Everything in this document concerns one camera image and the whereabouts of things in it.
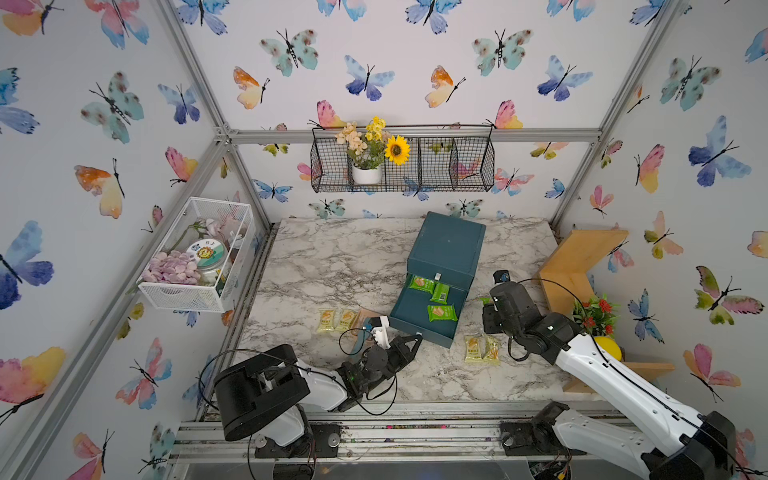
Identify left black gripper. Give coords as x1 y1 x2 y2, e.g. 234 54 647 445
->
358 335 420 397

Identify green cookie packet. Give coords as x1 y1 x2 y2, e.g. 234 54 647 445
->
427 305 458 322
408 275 436 295
431 283 450 305

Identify yellow cookie packet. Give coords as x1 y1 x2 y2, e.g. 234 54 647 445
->
483 336 501 366
464 335 483 364
335 309 358 333
317 309 336 333

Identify dark teal drawer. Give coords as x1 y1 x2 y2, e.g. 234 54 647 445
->
388 273 459 348

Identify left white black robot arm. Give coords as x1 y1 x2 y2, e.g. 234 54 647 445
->
212 335 423 447

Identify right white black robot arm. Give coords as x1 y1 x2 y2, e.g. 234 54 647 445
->
490 282 741 479

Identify dark teal drawer cabinet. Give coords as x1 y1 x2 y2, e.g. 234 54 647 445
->
407 212 486 291

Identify pink wooden brush tray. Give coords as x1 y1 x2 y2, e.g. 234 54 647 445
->
352 308 382 328

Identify red flower green plant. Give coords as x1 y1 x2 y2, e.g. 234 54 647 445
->
572 295 618 337

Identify yellow toy on shelf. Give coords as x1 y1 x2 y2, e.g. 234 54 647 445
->
594 336 623 361

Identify white pot yellow flowers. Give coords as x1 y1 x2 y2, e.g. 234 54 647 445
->
335 116 411 186

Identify round green label tin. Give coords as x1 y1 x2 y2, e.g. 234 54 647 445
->
186 238 227 272

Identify pink artificial flower bunch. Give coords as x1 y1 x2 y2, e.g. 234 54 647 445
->
141 250 201 285

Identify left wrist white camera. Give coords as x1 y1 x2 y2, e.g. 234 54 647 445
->
368 316 390 350

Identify wrist white camera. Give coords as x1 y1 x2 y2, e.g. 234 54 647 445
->
493 270 511 285
368 316 390 350

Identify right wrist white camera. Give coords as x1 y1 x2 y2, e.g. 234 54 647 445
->
493 270 511 285

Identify teal handled brush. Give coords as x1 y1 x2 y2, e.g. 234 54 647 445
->
350 319 373 356

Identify wooden wall shelf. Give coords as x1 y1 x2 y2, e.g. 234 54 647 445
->
536 229 676 394

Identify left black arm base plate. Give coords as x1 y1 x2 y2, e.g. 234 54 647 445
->
250 423 341 460

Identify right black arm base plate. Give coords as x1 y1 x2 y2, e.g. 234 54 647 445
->
499 401 585 456

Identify black wire wall basket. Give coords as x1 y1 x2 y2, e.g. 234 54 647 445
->
308 124 496 195

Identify white mesh wall basket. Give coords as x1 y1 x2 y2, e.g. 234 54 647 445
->
137 197 255 313

